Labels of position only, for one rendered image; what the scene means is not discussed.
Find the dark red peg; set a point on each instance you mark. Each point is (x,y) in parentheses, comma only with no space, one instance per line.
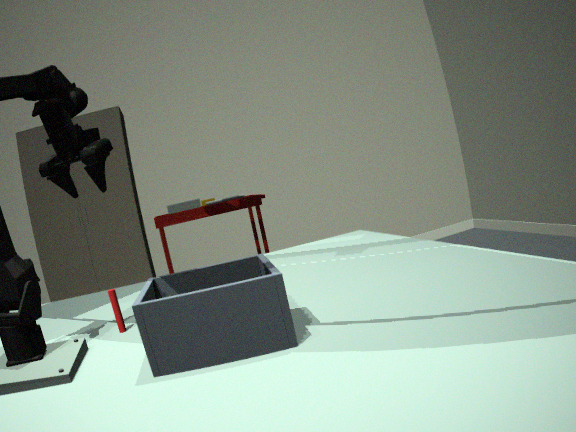
(117,310)

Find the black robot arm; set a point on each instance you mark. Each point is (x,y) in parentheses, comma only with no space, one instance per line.
(21,337)

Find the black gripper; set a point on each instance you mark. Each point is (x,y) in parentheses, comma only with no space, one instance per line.
(67,145)

